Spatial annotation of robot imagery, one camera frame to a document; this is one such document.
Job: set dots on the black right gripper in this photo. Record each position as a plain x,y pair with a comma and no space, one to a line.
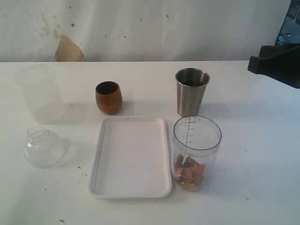
280,62

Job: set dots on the stainless steel cup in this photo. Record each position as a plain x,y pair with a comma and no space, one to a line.
191,85

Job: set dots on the brown wooden cup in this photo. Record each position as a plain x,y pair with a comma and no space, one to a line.
108,97

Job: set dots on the clear measuring jar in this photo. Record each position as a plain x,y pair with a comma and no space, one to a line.
198,137

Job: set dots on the clear glass funnel flask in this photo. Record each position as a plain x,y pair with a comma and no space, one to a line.
43,147

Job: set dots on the dark blue background object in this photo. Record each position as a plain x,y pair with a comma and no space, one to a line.
290,30

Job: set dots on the white rectangular tray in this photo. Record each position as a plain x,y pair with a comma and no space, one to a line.
131,159

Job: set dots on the translucent plastic container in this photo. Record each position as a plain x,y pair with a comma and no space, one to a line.
41,93

